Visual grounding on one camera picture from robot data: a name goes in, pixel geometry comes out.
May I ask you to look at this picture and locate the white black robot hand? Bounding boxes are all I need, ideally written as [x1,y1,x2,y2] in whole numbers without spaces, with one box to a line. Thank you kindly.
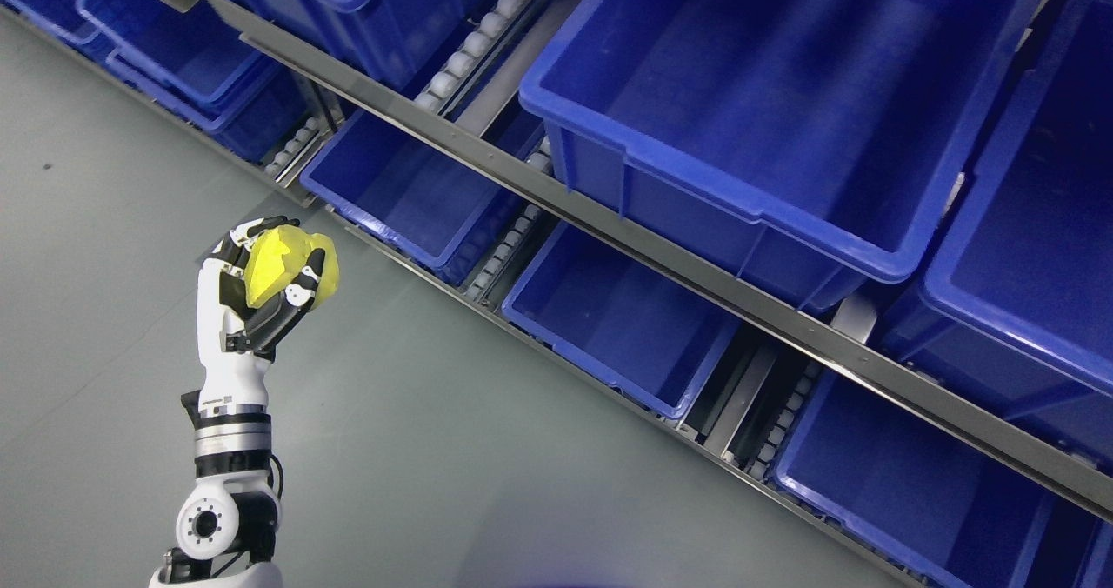
[197,216,329,418]

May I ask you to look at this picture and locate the yellow foam block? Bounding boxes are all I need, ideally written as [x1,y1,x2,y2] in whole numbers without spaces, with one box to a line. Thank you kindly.
[243,224,341,310]

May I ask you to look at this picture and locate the blue bin lower middle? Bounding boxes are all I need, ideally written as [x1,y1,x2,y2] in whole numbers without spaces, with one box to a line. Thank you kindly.
[501,223,740,420]

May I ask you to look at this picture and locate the large blue bin middle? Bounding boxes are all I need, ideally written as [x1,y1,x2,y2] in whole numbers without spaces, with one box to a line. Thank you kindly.
[520,0,1041,314]

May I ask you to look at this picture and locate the large blue bin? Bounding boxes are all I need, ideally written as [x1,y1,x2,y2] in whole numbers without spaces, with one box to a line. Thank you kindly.
[876,0,1112,473]
[520,0,1041,314]

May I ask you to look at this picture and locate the blue bins far left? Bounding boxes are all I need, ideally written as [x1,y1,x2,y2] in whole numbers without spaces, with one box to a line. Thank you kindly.
[3,0,309,164]

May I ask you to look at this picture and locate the blue bin upper left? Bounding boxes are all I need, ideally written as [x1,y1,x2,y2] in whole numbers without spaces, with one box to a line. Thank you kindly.
[232,0,493,90]

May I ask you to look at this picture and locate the blue bin lower right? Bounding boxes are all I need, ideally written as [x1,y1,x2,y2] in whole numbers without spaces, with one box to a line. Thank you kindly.
[774,371,1112,587]

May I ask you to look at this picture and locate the large blue bin right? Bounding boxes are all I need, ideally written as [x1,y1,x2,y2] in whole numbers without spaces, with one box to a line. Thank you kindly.
[876,0,1112,473]

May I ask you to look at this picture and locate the metal shelf rail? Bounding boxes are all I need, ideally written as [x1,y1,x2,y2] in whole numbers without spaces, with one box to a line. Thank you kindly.
[159,0,1112,520]

